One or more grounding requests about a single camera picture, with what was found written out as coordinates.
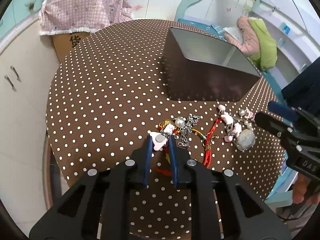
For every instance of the person right hand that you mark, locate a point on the person right hand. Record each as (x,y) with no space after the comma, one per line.
(300,189)

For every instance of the pink and green quilt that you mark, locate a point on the pink and green quilt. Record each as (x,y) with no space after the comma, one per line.
(257,44)

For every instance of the lilac wall shelves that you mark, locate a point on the lilac wall shelves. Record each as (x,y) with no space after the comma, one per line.
(293,24)

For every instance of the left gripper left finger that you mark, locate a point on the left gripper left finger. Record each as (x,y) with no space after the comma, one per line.
(97,205)

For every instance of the brown cardboard box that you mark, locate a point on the brown cardboard box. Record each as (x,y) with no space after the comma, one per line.
(64,43)

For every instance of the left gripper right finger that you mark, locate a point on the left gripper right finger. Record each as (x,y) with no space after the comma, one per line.
(222,204)

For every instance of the red cord knot charm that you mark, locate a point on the red cord knot charm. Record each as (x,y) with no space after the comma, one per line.
(165,149)

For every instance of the dark hanging garment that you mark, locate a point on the dark hanging garment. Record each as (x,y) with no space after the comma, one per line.
(304,90)

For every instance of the teal drawer unit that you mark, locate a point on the teal drawer unit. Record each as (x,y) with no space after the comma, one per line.
(18,15)

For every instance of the small blue box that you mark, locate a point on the small blue box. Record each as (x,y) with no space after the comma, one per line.
(285,28)

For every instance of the white pillow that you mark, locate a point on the white pillow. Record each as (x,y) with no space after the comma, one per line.
(235,33)

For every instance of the grey metal tin box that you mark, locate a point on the grey metal tin box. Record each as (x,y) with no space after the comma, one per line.
(203,68)

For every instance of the pink checkered cloth cover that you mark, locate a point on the pink checkered cloth cover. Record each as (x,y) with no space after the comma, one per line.
(72,16)

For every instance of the cream cabinet with handles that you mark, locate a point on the cream cabinet with handles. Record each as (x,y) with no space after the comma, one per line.
(28,65)

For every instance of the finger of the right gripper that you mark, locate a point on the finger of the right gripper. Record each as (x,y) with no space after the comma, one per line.
(283,111)
(272,125)

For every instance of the brown polka dot tablecloth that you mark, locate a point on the brown polka dot tablecloth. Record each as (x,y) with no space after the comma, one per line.
(109,94)

